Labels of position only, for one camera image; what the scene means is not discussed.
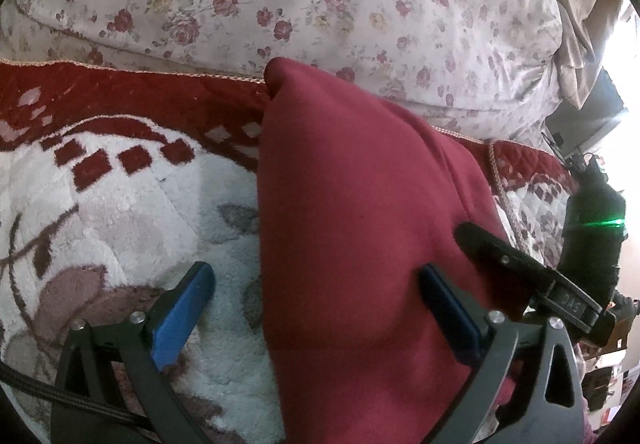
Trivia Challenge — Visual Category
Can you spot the grey laptop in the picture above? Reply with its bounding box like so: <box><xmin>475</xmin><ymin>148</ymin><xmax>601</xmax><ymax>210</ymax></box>
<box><xmin>544</xmin><ymin>68</ymin><xmax>627</xmax><ymax>161</ymax></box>

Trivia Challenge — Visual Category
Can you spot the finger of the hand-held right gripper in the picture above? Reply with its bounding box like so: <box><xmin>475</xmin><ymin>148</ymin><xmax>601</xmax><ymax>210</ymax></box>
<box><xmin>454</xmin><ymin>222</ymin><xmax>617</xmax><ymax>346</ymax></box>

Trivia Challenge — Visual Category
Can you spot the red and white plush blanket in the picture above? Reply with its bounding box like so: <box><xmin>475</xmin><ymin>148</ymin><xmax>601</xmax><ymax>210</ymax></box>
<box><xmin>0</xmin><ymin>58</ymin><xmax>581</xmax><ymax>444</ymax></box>

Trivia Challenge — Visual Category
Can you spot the black braided cable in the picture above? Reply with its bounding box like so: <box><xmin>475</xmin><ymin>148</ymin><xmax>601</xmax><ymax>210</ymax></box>
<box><xmin>0</xmin><ymin>361</ymin><xmax>146</xmax><ymax>428</ymax></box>

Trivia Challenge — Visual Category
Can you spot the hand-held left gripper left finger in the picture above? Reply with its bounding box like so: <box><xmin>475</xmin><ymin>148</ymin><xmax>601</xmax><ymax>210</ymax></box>
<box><xmin>50</xmin><ymin>261</ymin><xmax>217</xmax><ymax>444</ymax></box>

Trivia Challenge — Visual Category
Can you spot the beige cloth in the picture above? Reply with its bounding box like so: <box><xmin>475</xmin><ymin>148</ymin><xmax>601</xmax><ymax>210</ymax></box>
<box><xmin>542</xmin><ymin>0</ymin><xmax>626</xmax><ymax>111</ymax></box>

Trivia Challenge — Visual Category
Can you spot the red pillow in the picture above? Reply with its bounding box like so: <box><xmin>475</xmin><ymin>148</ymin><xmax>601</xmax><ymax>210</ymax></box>
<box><xmin>257</xmin><ymin>57</ymin><xmax>521</xmax><ymax>444</ymax></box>

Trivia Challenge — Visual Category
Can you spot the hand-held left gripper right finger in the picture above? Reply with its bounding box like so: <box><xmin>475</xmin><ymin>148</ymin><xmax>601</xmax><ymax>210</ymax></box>
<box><xmin>417</xmin><ymin>263</ymin><xmax>586</xmax><ymax>444</ymax></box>

